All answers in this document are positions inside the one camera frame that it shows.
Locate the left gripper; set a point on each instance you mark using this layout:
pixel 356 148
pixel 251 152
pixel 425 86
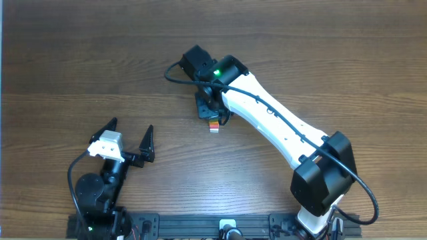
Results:
pixel 135 160

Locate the orange cube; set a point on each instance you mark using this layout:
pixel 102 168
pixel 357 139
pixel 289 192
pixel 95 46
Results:
pixel 213 126

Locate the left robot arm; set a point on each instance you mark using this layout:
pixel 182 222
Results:
pixel 88 190

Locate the white cube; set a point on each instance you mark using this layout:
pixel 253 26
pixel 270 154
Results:
pixel 214 130

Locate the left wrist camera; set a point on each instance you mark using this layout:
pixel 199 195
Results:
pixel 106 146

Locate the mounting rail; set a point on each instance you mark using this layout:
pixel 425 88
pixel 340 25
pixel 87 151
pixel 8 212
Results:
pixel 193 226

